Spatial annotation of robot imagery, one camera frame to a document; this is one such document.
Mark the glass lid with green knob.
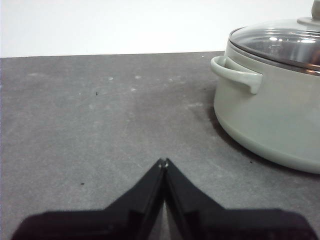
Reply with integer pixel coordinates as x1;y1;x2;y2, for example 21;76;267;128
228;0;320;76

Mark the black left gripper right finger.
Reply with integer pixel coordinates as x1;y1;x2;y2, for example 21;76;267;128
164;157;320;240

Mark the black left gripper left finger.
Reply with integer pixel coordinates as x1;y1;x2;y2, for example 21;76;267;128
10;157;167;240

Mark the sage green electric pot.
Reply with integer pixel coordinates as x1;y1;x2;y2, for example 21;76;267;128
210;39;320;175

